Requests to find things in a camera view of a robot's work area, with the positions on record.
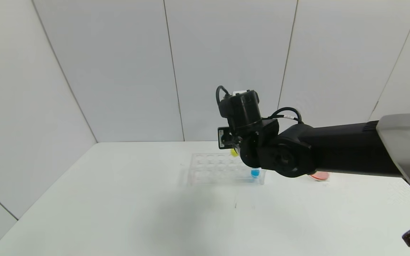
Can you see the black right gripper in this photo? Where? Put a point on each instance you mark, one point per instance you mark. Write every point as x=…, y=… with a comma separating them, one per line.
x=221, y=138

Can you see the test tube with yellow pigment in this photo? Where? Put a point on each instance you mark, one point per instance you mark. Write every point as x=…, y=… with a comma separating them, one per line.
x=234, y=153

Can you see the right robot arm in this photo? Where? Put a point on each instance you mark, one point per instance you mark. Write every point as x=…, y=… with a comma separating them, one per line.
x=333, y=149

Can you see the clear plastic test tube rack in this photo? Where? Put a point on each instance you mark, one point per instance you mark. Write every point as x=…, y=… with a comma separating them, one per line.
x=205, y=170

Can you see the test tube with blue pigment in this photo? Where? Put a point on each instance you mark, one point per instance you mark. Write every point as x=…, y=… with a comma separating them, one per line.
x=255, y=173

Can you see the clear glass beaker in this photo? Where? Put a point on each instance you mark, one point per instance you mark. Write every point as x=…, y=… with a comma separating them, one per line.
x=320, y=175

